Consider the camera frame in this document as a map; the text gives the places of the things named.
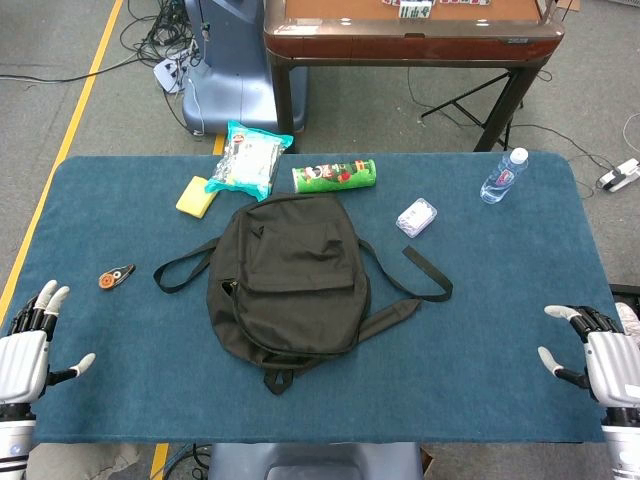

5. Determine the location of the black backpack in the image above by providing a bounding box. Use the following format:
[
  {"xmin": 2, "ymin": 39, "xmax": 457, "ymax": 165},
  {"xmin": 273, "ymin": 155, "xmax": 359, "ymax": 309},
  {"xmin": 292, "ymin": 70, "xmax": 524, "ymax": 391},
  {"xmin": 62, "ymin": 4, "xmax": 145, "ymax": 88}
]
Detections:
[{"xmin": 153, "ymin": 192, "xmax": 454, "ymax": 396}]

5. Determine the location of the clear plastic water bottle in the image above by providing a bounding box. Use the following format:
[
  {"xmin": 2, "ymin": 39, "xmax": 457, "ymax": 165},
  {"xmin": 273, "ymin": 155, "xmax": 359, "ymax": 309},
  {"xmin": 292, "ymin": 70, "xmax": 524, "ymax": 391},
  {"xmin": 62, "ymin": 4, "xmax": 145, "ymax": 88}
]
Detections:
[{"xmin": 479, "ymin": 146, "xmax": 531, "ymax": 206}]

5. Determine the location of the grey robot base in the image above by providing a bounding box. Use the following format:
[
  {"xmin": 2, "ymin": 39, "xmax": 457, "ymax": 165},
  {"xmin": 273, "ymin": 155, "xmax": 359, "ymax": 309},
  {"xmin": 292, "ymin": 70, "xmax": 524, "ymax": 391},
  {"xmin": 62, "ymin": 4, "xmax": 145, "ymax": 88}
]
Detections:
[{"xmin": 206, "ymin": 442, "xmax": 426, "ymax": 480}]

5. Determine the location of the brown mahjong table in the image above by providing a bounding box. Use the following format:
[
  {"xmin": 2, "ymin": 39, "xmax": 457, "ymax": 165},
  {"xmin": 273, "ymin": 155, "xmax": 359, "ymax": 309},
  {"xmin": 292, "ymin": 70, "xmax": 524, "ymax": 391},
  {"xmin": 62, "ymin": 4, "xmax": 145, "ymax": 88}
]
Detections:
[{"xmin": 262, "ymin": 0, "xmax": 566, "ymax": 153}]

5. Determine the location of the teal snack packet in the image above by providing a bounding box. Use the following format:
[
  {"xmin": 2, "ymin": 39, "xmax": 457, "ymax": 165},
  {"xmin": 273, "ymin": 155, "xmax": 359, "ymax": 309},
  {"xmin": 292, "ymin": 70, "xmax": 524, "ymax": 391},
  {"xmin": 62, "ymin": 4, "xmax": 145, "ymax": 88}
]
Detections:
[{"xmin": 204, "ymin": 120, "xmax": 296, "ymax": 203}]

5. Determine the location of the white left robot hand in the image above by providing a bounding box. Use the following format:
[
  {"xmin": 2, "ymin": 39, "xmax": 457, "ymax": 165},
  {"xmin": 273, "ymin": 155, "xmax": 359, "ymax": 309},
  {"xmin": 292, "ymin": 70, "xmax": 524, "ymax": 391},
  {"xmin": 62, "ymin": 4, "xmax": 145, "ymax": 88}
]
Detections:
[{"xmin": 0, "ymin": 279, "xmax": 97, "ymax": 402}]

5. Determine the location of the orange black correction tape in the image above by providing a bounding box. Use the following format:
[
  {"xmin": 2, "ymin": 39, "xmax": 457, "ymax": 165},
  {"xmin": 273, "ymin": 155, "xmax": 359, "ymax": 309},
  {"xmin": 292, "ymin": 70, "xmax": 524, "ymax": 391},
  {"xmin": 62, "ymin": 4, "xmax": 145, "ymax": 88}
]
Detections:
[{"xmin": 97, "ymin": 263, "xmax": 137, "ymax": 293}]

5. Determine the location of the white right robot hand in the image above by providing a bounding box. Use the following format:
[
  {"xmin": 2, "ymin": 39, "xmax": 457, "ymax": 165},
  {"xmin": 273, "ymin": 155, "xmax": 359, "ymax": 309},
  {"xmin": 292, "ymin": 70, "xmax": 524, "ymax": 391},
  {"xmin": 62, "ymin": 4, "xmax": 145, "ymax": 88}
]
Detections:
[{"xmin": 537, "ymin": 303, "xmax": 640, "ymax": 410}]

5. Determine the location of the blue table cloth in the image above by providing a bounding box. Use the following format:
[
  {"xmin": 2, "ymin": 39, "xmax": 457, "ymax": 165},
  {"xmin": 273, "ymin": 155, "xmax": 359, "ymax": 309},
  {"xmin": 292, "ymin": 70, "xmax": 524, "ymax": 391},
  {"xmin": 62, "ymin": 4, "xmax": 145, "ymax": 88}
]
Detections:
[{"xmin": 28, "ymin": 152, "xmax": 615, "ymax": 446}]

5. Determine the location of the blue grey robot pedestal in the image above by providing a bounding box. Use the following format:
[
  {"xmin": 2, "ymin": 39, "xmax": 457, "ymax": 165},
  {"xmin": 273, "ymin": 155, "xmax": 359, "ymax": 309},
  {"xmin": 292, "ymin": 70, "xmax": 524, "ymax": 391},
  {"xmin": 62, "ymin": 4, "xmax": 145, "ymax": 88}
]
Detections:
[{"xmin": 181, "ymin": 0, "xmax": 309, "ymax": 136}]

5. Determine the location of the yellow sponge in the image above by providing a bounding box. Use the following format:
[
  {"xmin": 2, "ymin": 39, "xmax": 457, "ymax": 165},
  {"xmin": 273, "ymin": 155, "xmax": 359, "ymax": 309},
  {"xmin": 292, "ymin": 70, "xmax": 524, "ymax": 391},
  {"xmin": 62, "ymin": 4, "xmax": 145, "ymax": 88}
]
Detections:
[{"xmin": 175, "ymin": 175, "xmax": 219, "ymax": 219}]

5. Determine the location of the mahjong tile row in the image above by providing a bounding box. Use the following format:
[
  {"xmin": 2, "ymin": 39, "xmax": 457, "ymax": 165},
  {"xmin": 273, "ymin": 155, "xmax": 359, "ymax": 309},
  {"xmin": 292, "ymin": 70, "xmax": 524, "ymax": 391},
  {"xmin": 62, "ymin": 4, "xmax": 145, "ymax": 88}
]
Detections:
[{"xmin": 397, "ymin": 0, "xmax": 433, "ymax": 21}]

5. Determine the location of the white power strip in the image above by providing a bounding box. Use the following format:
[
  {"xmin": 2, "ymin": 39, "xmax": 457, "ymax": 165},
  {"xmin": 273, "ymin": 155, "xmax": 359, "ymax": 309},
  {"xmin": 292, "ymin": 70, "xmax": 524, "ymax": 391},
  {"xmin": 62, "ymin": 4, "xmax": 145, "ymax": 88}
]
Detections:
[
  {"xmin": 153, "ymin": 56, "xmax": 192, "ymax": 94},
  {"xmin": 596, "ymin": 158, "xmax": 640, "ymax": 193}
]

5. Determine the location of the green chip can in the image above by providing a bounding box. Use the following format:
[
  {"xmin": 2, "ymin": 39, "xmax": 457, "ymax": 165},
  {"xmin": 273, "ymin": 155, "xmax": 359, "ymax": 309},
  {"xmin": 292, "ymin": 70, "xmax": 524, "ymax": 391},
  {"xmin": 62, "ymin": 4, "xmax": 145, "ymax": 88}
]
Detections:
[{"xmin": 291, "ymin": 158, "xmax": 377, "ymax": 196}]

